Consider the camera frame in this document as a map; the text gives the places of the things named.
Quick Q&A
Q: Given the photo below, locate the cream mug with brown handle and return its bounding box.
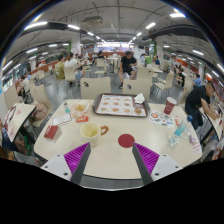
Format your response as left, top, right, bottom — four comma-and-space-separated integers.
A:
79, 121, 110, 148

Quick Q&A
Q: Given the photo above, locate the crumpled white napkin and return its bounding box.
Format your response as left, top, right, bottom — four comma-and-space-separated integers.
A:
133, 92, 146, 105

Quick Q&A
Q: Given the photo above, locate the clear blue-capped water bottle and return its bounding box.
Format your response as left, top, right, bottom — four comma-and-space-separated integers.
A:
168, 114, 194, 148

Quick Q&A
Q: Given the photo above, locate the white printed card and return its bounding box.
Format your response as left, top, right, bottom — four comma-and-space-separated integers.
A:
50, 113, 73, 127

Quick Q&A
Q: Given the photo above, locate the flat round red coaster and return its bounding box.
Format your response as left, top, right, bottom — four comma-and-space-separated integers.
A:
117, 133, 136, 149

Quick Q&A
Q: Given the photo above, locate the red paper cup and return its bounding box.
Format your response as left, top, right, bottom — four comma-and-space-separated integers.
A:
163, 96, 178, 116

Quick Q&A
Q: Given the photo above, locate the printed paper tray liner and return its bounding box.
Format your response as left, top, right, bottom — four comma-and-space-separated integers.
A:
96, 94, 148, 117

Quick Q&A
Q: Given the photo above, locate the ceiling air conditioner unit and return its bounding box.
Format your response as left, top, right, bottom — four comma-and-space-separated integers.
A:
83, 15, 104, 26

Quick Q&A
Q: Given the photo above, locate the person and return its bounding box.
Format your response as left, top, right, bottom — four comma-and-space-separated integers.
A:
184, 81, 219, 131
18, 73, 33, 101
118, 50, 138, 90
53, 54, 66, 81
64, 51, 84, 84

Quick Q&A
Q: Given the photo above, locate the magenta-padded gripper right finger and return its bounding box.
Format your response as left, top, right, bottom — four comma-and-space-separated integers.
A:
131, 142, 184, 186

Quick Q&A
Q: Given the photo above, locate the small red packet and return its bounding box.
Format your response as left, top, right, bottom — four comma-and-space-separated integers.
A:
75, 115, 90, 123

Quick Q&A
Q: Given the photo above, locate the clear plastic packet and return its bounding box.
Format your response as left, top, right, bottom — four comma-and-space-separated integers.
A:
188, 133, 203, 155

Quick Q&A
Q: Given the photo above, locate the dark brown food tray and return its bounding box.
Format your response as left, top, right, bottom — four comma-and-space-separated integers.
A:
92, 92, 151, 118

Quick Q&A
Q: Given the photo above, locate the colourful printed leaflet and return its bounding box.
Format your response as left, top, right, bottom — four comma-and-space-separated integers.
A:
148, 110, 176, 128

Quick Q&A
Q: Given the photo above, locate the clear plastic food bag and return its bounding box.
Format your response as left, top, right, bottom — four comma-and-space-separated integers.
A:
70, 100, 92, 119

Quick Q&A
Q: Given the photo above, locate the ceiling lights group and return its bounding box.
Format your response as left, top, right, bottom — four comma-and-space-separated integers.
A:
1, 11, 224, 88

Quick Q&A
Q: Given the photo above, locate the beige chair with round hole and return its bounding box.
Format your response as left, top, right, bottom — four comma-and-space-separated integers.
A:
122, 78, 153, 103
79, 76, 112, 100

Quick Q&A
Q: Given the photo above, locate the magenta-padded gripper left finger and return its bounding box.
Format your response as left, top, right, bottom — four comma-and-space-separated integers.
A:
40, 142, 92, 186

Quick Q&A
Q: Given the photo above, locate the pink bag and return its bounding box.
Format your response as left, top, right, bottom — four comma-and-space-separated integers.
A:
31, 101, 50, 122

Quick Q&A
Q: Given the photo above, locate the cream dining table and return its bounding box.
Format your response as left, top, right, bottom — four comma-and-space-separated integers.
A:
2, 102, 37, 144
203, 108, 224, 141

